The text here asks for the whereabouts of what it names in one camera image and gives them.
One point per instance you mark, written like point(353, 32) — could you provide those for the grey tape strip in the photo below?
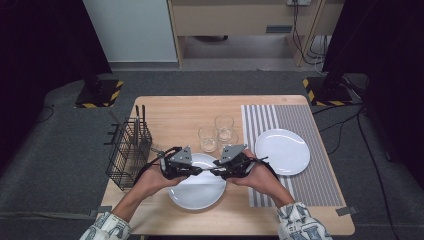
point(101, 210)
point(346, 210)

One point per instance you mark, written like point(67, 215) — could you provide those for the person's left hand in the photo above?
point(153, 183)

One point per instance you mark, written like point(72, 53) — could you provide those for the black curtain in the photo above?
point(40, 50)
point(393, 66)

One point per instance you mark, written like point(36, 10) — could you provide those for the white power strip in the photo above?
point(299, 2)

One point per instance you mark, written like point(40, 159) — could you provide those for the white panel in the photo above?
point(133, 30)

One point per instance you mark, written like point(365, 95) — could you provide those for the light wooden desk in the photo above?
point(233, 18)

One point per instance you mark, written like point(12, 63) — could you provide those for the person's right hand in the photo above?
point(263, 181)

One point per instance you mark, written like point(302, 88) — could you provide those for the white plate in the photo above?
point(200, 193)
point(283, 150)

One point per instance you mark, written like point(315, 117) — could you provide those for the grey white striped placemat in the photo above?
point(320, 186)

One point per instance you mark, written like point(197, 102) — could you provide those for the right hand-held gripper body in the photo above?
point(233, 153)

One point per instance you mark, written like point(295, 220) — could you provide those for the black yellow-striped stand base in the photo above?
point(328, 95)
point(103, 95)

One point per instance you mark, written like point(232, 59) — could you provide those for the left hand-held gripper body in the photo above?
point(181, 156)

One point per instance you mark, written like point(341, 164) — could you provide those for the clear drinking glass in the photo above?
point(231, 136)
point(224, 125)
point(208, 140)

